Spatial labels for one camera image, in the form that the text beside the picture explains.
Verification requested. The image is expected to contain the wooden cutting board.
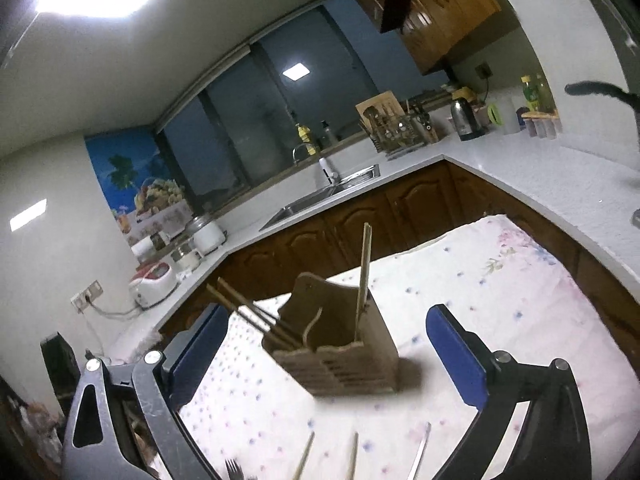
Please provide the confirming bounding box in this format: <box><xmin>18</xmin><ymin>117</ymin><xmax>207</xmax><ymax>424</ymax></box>
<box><xmin>356</xmin><ymin>91</ymin><xmax>405</xmax><ymax>130</ymax></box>

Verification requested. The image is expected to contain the sink faucet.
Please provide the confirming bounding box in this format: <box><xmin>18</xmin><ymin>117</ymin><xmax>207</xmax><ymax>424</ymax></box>
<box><xmin>292</xmin><ymin>142</ymin><xmax>340</xmax><ymax>185</ymax></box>

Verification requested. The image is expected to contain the yellow detergent bottle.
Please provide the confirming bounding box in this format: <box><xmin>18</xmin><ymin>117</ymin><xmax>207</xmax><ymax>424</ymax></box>
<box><xmin>295</xmin><ymin>122</ymin><xmax>320</xmax><ymax>156</ymax></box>

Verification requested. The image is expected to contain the dish drying rack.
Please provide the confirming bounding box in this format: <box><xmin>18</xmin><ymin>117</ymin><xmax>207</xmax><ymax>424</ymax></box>
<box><xmin>360</xmin><ymin>106</ymin><xmax>439</xmax><ymax>158</ymax></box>

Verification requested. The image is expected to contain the spice jar rack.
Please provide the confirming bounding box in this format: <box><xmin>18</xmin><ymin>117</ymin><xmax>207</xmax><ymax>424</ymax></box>
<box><xmin>522</xmin><ymin>110</ymin><xmax>563</xmax><ymax>140</ymax></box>

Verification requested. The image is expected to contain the wooden upper cabinet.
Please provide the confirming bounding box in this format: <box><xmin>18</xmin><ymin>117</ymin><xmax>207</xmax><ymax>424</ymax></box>
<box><xmin>356</xmin><ymin>0</ymin><xmax>501</xmax><ymax>74</ymax></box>

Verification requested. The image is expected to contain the white pot cooker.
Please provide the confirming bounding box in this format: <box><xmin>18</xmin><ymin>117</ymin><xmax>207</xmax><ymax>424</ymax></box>
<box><xmin>184</xmin><ymin>214</ymin><xmax>227</xmax><ymax>256</ymax></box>

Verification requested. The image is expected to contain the electric kettle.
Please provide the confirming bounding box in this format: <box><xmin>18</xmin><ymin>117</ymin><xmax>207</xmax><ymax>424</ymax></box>
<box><xmin>450</xmin><ymin>98</ymin><xmax>486</xmax><ymax>141</ymax></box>

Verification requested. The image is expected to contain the stainless steel sink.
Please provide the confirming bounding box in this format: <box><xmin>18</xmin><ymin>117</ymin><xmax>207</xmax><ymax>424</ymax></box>
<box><xmin>260</xmin><ymin>164</ymin><xmax>381</xmax><ymax>231</ymax></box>

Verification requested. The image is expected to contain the silver fork left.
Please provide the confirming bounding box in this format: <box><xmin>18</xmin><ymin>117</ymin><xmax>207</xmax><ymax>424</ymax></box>
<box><xmin>224</xmin><ymin>460</ymin><xmax>245</xmax><ymax>480</ymax></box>

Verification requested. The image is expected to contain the wooden utensil holder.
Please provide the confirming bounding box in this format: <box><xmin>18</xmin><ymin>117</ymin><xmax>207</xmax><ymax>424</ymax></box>
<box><xmin>262</xmin><ymin>272</ymin><xmax>399</xmax><ymax>396</ymax></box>

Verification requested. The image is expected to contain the fruit wall poster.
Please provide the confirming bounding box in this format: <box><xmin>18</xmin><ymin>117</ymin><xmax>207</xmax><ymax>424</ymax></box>
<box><xmin>85</xmin><ymin>128</ymin><xmax>193</xmax><ymax>246</ymax></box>

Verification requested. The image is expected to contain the white red rice cooker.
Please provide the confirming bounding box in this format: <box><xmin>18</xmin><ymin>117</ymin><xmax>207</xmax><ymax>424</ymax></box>
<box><xmin>128</xmin><ymin>261</ymin><xmax>178</xmax><ymax>309</ymax></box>

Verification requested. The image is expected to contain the floral white table cloth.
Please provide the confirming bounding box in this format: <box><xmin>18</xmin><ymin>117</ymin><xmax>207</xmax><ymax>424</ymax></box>
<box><xmin>179</xmin><ymin>216</ymin><xmax>639</xmax><ymax>479</ymax></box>

